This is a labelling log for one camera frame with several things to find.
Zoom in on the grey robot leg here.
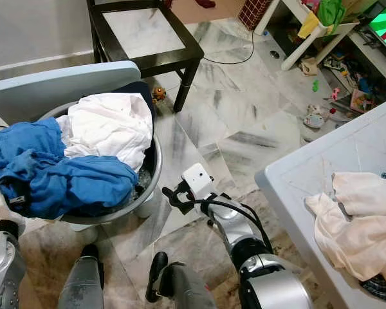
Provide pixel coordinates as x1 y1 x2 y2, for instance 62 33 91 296
145 251 219 309
58 243 107 309

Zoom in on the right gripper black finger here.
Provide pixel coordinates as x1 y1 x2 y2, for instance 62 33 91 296
163 187 190 217

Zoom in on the light blue plastic chair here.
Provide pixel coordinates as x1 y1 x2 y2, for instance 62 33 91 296
0 61 142 126

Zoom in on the yellow fabric item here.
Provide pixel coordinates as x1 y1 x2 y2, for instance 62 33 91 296
297 10 322 39

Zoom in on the white crumpled cloth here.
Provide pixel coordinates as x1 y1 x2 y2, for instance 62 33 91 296
64 93 154 171

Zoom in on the dark navy cloth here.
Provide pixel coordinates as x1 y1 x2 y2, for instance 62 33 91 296
122 80 157 117

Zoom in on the green fabric item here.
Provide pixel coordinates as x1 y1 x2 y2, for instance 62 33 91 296
318 0 348 26

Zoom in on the black power cord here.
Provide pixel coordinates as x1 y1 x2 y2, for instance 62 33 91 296
203 29 255 65

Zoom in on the white wooden shelf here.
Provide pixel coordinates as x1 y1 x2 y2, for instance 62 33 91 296
254 0 386 71

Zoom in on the white pink plush toy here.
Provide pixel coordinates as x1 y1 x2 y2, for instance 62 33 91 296
304 104 329 129

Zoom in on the small orange toy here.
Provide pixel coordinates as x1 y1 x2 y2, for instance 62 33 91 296
151 86 167 104

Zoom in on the grey robot left leg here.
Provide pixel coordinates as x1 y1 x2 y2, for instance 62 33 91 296
58 243 107 309

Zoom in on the grey robot right leg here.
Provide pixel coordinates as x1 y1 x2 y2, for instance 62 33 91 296
145 251 219 309

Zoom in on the silver metal basin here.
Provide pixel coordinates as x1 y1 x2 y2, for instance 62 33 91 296
51 97 163 225

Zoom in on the white t-shirt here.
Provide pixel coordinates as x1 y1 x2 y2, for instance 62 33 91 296
304 172 386 287

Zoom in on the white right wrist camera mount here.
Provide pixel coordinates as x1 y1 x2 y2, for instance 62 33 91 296
182 163 216 200

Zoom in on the beige soft toy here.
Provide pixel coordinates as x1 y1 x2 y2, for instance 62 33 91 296
299 57 321 77

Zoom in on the dark wooden chair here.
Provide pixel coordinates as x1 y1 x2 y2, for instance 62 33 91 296
88 0 205 113

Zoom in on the red brick pillar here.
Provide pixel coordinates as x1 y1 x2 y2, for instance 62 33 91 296
238 0 274 30

